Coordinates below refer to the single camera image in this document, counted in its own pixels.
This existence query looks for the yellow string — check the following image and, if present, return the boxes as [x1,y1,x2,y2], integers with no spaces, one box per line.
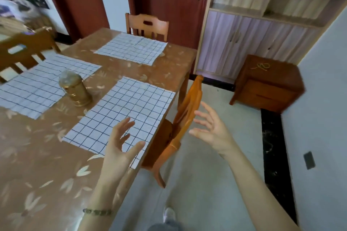
[250,62,271,71]

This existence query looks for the wooden dining chair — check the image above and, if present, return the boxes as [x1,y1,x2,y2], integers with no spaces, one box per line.
[141,74,204,188]
[125,13,170,43]
[0,27,61,82]

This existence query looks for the light wood shelf cabinet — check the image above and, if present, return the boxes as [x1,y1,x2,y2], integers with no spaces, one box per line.
[194,0,347,82]

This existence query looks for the gold lantern lamp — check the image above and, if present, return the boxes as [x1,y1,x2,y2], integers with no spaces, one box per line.
[59,70,93,107]

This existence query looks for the large grid cloth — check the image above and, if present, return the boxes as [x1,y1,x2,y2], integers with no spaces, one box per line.
[94,32,168,66]

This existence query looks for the low wooden bench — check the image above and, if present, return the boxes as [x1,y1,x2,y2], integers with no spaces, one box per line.
[0,13,56,40]

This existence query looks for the person's left hand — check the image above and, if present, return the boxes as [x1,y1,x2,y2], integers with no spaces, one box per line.
[97,117,146,188]

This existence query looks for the beaded bracelet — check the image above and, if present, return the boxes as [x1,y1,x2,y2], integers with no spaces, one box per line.
[82,208,113,217]

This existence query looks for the person's grey trousers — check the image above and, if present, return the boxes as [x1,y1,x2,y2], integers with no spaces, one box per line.
[147,220,188,231]

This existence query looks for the person's left white shoe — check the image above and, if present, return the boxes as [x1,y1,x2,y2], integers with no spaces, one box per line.
[162,207,177,223]

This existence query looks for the wooden dining table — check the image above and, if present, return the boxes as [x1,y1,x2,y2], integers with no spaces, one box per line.
[0,27,198,231]

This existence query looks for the grey wall outlet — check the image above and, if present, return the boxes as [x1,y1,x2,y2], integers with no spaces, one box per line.
[303,151,316,170]

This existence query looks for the brown wooden nightstand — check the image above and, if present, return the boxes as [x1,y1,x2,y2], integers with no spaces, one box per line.
[229,54,306,114]

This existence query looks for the person's right forearm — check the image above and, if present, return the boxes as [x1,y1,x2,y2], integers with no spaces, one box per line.
[222,145,300,231]

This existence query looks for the person's right hand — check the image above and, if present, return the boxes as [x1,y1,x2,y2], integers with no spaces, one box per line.
[188,101,241,160]

